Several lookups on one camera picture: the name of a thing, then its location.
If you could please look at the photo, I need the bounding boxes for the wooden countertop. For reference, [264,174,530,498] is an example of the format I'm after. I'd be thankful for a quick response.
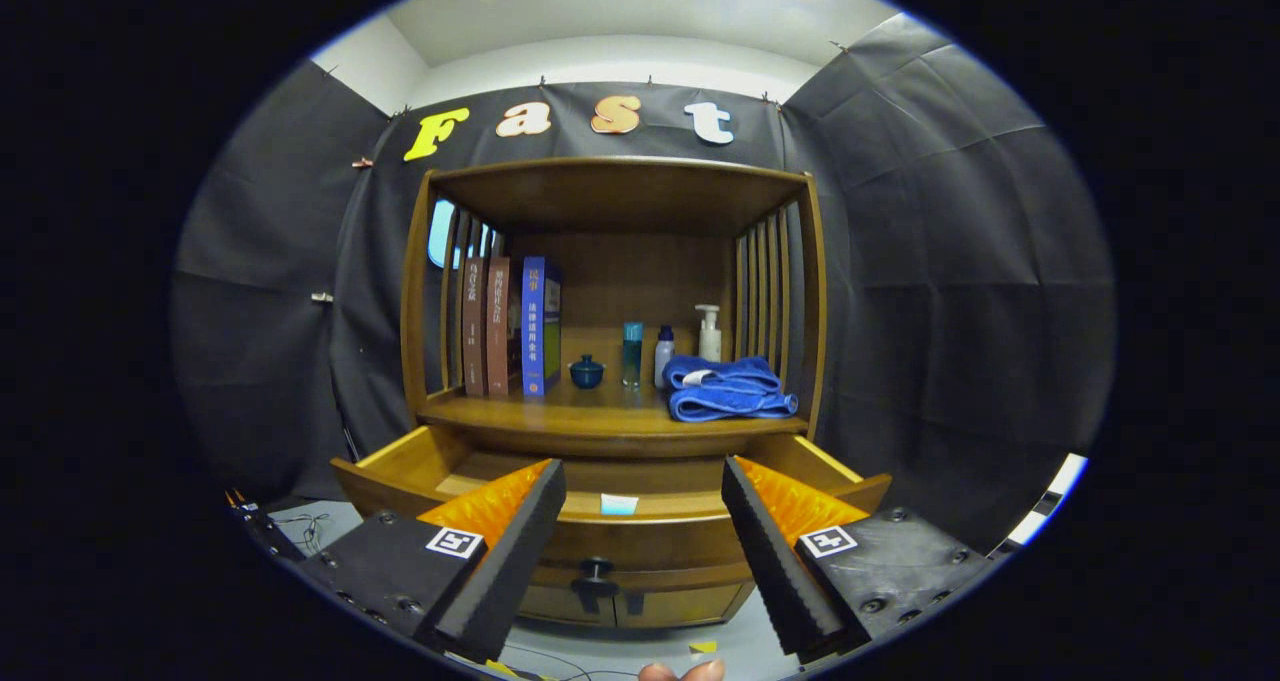
[418,356,809,437]

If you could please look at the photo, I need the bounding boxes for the folded blue towel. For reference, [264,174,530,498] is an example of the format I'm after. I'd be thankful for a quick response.
[662,354,799,423]

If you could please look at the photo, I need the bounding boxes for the reddish brown book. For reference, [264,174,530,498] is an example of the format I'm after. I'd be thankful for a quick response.
[486,255,513,397]

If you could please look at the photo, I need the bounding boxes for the wooden cabinet door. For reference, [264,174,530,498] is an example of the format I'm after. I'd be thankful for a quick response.
[615,581,756,629]
[518,586,616,628]

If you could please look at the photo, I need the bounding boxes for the dark brown book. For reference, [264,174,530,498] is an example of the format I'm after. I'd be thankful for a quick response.
[462,256,488,397]

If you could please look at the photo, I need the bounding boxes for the wooden cabinet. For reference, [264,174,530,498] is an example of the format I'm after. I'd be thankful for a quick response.
[330,156,893,630]

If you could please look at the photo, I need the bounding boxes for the wooden drawer with dark knob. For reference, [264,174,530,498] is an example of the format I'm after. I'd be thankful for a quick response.
[330,424,893,599]

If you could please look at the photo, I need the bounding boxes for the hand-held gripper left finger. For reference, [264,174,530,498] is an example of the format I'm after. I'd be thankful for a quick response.
[295,458,567,664]

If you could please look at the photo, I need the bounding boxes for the thick blue book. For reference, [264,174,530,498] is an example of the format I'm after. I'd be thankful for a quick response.
[521,255,563,399]

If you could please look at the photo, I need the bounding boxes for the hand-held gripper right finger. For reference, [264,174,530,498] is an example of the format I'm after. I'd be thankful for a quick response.
[722,455,1001,662]

